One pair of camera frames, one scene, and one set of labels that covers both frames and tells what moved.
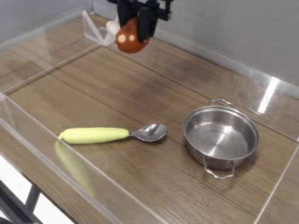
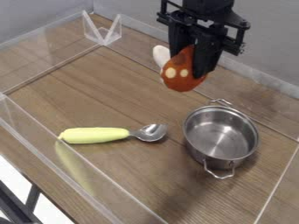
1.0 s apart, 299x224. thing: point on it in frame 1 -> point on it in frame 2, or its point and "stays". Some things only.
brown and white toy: x=127 y=39 -> x=177 y=67
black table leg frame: x=14 y=211 stays
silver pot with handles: x=220 y=136 stays
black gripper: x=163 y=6 -> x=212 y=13
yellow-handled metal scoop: x=84 y=135 stays
